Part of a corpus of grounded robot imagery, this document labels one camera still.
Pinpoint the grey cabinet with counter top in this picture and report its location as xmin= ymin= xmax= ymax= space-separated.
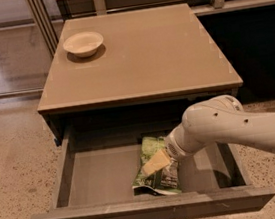
xmin=38 ymin=4 xmax=243 ymax=140

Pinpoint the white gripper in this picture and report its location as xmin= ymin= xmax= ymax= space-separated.
xmin=140 ymin=125 xmax=193 ymax=177

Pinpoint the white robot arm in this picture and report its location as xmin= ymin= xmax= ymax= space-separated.
xmin=141 ymin=95 xmax=275 ymax=176

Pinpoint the white paper bowl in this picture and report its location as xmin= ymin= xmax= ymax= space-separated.
xmin=62 ymin=31 xmax=104 ymax=58

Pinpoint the open grey top drawer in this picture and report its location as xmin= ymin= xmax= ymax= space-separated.
xmin=31 ymin=118 xmax=275 ymax=219

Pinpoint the green jalapeno chip bag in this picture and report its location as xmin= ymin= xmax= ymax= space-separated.
xmin=132 ymin=136 xmax=182 ymax=196

